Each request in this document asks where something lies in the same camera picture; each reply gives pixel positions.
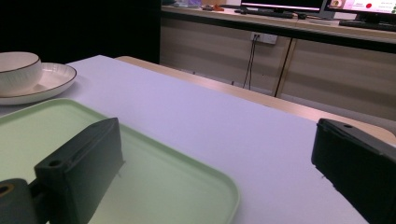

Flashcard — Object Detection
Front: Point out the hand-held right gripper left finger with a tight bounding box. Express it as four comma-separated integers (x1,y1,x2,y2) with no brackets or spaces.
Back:
34,117,125,224

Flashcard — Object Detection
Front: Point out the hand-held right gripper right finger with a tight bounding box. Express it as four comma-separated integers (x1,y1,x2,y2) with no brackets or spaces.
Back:
311,118,396,224

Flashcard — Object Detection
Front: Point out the light green plastic tray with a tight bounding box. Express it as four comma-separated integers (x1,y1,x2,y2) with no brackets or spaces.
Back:
0,98,241,224

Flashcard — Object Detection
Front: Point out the long wooden counter cabinet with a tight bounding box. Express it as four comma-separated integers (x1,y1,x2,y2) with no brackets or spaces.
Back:
160,5,396,121

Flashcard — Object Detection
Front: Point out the white plate with dark rim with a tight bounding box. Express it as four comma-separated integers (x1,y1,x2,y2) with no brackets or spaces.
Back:
0,62,78,106

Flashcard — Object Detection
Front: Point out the white bowl with dark rim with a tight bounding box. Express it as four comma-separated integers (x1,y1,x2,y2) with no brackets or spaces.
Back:
0,51,43,97

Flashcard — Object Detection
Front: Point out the black keyboard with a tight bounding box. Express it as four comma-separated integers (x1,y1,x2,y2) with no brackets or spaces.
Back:
233,7,295,20
338,19,396,33

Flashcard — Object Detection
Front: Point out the white table mat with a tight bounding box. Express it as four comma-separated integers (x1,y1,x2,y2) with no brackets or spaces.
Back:
0,54,370,224

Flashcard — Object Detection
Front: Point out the computer monitor with bright screen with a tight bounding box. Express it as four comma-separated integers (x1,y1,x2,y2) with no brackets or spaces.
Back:
323,0,396,23

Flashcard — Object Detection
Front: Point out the black computer monitor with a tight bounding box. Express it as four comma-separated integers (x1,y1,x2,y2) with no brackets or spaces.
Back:
240,0,328,13

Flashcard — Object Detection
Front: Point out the black power cable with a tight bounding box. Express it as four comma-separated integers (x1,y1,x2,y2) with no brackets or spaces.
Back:
242,34,261,91

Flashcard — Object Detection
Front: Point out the white wall power socket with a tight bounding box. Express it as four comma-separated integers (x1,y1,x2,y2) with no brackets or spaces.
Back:
249,31,278,46

